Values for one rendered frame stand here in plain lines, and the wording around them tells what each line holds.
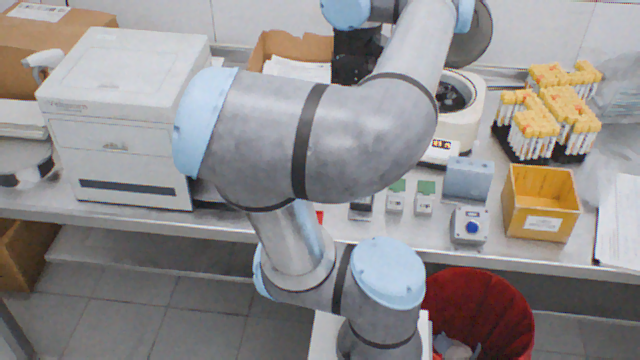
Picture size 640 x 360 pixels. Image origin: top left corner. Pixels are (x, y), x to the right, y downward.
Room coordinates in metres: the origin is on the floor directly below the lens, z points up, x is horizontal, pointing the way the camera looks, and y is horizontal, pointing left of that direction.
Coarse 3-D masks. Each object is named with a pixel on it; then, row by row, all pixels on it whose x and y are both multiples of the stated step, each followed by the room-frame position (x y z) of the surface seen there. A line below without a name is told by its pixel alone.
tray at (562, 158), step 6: (552, 150) 1.12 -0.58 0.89; (558, 150) 1.11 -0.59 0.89; (564, 150) 1.11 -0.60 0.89; (552, 156) 1.10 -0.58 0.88; (558, 156) 1.08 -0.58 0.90; (564, 156) 1.08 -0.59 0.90; (570, 156) 1.08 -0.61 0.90; (576, 156) 1.09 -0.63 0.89; (582, 156) 1.09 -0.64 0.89; (558, 162) 1.08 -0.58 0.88; (564, 162) 1.08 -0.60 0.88; (570, 162) 1.08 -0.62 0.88; (576, 162) 1.09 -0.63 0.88
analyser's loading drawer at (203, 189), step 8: (192, 184) 0.95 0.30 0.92; (200, 184) 0.95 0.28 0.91; (208, 184) 0.95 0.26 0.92; (192, 192) 0.93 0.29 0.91; (200, 192) 0.93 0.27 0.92; (208, 192) 0.93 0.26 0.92; (216, 192) 0.93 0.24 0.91; (208, 200) 0.91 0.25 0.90; (216, 200) 0.91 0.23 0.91; (224, 200) 0.90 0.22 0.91
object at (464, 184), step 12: (456, 156) 0.99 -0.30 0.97; (456, 168) 0.95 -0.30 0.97; (468, 168) 0.95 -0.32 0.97; (480, 168) 0.95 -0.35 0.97; (492, 168) 0.95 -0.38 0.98; (444, 180) 0.97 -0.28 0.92; (456, 180) 0.95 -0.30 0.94; (468, 180) 0.95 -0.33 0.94; (480, 180) 0.94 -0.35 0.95; (444, 192) 0.96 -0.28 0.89; (456, 192) 0.95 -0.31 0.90; (468, 192) 0.95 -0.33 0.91; (480, 192) 0.94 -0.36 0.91; (468, 204) 0.93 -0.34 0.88; (480, 204) 0.93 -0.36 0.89
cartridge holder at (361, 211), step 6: (372, 198) 0.92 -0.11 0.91; (354, 204) 0.90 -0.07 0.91; (360, 204) 0.90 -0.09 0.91; (366, 204) 0.90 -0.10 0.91; (372, 204) 0.91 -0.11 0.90; (348, 210) 0.90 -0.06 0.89; (354, 210) 0.90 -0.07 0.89; (360, 210) 0.90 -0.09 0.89; (366, 210) 0.90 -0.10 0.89; (372, 210) 0.90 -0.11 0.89; (348, 216) 0.89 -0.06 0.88; (354, 216) 0.89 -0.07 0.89; (360, 216) 0.88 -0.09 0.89; (366, 216) 0.88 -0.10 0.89
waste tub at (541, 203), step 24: (528, 168) 0.96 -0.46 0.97; (552, 168) 0.95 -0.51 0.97; (504, 192) 0.95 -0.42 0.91; (528, 192) 0.96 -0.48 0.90; (552, 192) 0.95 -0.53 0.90; (576, 192) 0.88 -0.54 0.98; (504, 216) 0.89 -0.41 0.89; (528, 216) 0.83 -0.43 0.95; (552, 216) 0.83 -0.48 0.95; (576, 216) 0.82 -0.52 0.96; (552, 240) 0.83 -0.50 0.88
